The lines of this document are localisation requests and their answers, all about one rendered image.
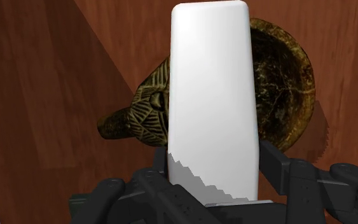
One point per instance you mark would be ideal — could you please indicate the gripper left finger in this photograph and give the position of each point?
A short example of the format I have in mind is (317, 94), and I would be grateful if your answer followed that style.
(154, 195)

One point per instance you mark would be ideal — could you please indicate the dark bronze bowl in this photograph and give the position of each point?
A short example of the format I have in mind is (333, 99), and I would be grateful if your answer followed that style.
(282, 90)

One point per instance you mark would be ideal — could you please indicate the dark bronze carved figure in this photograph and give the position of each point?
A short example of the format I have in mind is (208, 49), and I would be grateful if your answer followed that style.
(141, 118)

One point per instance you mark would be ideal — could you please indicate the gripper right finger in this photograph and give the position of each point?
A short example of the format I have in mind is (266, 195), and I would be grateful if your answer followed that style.
(305, 186)

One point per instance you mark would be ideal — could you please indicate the white rounded rectangular block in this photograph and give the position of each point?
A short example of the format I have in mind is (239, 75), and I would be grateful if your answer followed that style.
(211, 102)

